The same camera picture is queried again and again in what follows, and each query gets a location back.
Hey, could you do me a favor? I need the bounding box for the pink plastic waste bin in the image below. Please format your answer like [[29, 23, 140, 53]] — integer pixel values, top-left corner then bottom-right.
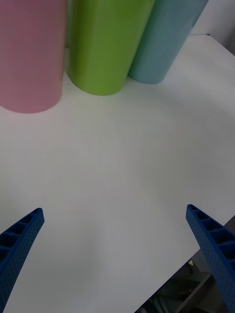
[[0, 0, 68, 114]]

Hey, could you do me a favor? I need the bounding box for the green plastic waste bin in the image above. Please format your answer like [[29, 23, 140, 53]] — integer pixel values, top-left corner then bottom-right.
[[68, 0, 156, 96]]

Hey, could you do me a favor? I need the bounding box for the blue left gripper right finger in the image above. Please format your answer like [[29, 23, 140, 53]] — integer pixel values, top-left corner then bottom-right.
[[185, 204, 235, 313]]

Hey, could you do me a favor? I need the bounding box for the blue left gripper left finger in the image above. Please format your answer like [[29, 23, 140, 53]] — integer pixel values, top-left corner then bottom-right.
[[0, 207, 46, 313]]

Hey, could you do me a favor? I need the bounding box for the pale blue plastic waste bin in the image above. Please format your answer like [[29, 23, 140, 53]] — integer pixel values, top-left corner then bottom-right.
[[127, 0, 210, 85]]

